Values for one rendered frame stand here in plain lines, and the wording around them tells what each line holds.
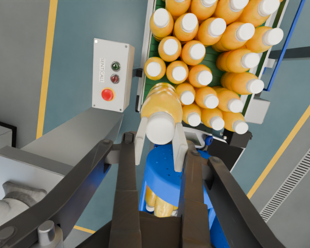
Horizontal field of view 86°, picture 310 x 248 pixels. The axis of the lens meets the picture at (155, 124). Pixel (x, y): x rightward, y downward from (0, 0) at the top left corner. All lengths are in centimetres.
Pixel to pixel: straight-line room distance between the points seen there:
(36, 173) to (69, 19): 135
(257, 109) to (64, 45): 162
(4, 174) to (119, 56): 68
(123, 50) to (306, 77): 178
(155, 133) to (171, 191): 31
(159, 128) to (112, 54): 35
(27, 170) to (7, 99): 151
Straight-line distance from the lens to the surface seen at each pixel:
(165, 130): 22
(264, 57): 71
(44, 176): 82
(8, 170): 91
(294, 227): 303
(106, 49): 53
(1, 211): 84
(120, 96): 53
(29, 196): 89
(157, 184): 53
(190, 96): 50
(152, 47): 70
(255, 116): 88
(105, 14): 172
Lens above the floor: 160
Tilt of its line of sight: 70 degrees down
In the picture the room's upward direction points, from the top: 172 degrees counter-clockwise
